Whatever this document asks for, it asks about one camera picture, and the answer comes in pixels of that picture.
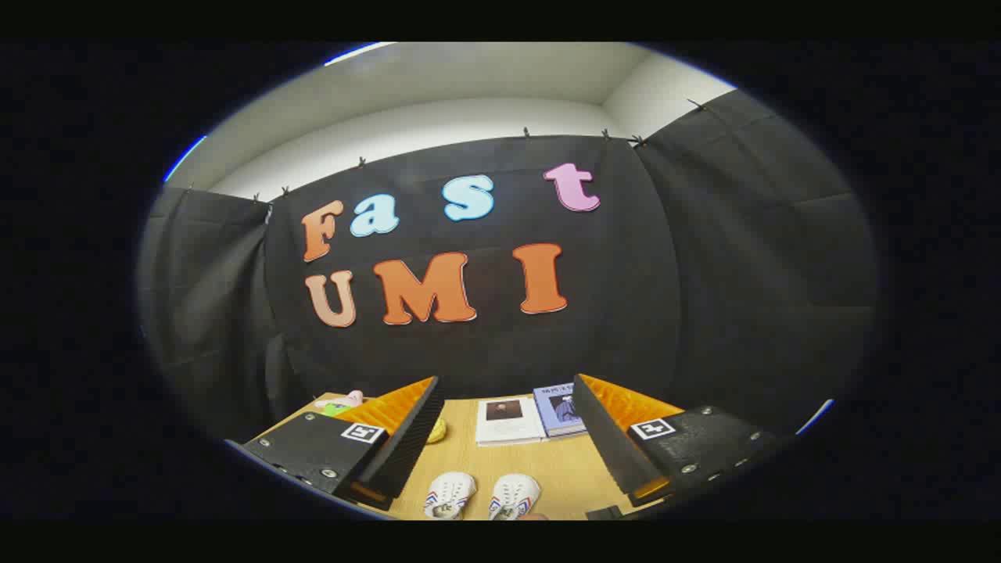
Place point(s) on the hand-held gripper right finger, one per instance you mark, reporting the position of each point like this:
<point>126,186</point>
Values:
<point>606,446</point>

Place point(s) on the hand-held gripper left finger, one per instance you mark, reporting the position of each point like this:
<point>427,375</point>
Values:
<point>414,438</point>

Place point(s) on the white striped canvas shoe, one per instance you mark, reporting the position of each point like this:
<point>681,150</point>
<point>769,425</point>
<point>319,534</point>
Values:
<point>514,495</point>
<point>450,495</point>

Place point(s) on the yellow fuzzy plush ball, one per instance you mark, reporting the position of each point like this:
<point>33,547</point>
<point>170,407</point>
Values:
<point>437,430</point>

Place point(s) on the blue book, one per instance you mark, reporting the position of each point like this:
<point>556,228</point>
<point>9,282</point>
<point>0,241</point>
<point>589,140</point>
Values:
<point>551,422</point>

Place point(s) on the pink and green plush toy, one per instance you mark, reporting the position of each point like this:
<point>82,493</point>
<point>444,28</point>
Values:
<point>344,400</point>

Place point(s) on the white book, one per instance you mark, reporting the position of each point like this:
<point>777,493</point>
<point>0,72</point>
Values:
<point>512,430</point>

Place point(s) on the black backdrop cloth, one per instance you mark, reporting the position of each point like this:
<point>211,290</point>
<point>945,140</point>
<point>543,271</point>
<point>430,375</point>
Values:
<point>665,274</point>

